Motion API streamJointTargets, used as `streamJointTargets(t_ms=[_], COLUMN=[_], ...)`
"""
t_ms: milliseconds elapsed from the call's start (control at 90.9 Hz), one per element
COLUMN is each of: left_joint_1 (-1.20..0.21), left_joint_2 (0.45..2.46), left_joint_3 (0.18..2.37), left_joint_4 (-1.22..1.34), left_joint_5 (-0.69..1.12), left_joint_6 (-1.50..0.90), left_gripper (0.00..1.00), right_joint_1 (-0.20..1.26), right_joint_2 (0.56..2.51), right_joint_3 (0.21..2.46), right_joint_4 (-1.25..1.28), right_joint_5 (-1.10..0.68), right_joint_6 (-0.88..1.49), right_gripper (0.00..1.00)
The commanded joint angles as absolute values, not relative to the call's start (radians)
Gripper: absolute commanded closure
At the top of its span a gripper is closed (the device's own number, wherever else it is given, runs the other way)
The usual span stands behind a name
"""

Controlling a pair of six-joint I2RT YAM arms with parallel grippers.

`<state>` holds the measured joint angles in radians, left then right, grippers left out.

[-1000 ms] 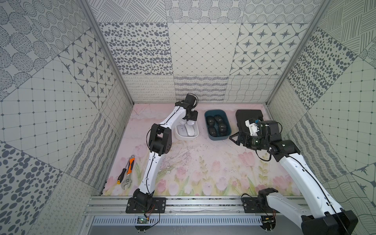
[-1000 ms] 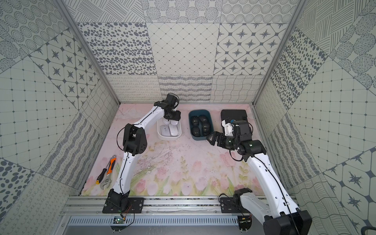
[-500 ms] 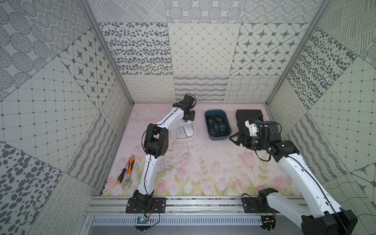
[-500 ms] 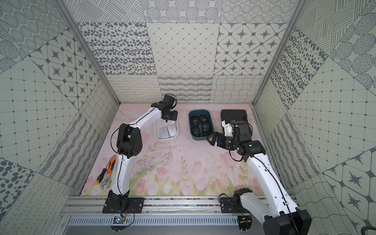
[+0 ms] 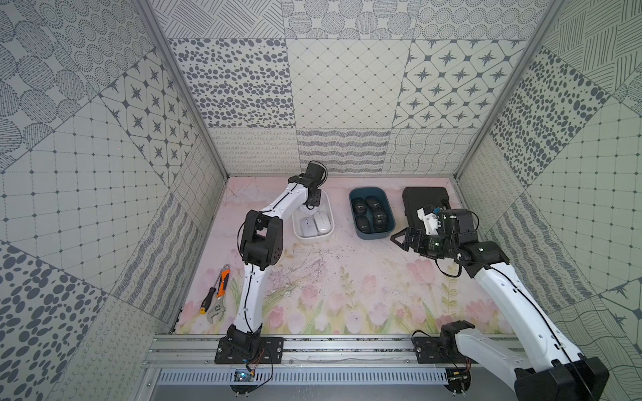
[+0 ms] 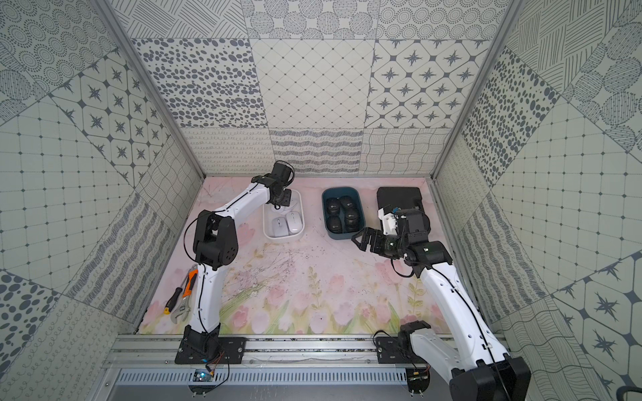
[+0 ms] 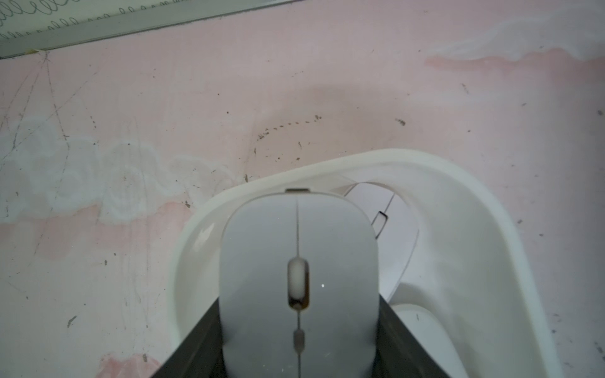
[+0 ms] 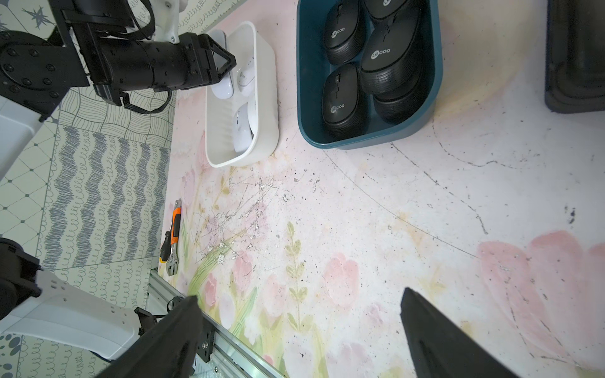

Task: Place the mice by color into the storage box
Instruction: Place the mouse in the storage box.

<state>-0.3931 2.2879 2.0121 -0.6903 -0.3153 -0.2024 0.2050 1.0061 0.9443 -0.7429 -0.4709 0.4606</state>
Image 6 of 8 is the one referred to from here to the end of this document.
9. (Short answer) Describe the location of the white mouse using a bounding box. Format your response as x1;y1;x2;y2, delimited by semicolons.
286;212;304;235
272;217;289;238

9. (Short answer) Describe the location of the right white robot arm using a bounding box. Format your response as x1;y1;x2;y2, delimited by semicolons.
351;208;532;400

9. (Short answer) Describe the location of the orange handled tool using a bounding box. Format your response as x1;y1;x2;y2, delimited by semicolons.
182;268;198;298

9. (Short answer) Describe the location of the teal storage box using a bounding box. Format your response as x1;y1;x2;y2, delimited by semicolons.
322;186;365;241

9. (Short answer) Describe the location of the green circuit board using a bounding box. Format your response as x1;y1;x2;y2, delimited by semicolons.
193;369;213;383

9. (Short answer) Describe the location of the white slotted cable duct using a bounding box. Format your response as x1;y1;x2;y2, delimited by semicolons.
116;367;406;386

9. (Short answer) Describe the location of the black mouse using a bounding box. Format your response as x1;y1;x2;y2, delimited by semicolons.
326;216;343;234
325;197;341;217
344;208;360;226
344;220;360;232
339;195;356;210

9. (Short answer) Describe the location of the black plastic tool case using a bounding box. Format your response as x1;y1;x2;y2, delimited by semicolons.
376;186;424;212

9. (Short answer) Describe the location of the black yellow screwdriver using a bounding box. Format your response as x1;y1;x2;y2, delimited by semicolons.
164;287;183;315

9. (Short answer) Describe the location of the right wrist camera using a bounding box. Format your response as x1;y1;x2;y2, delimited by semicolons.
378;207;400;236

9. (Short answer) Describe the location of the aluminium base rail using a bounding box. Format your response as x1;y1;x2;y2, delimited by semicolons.
102;333;518;370

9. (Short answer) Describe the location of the white storage box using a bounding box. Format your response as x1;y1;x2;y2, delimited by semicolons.
262;190;306;243

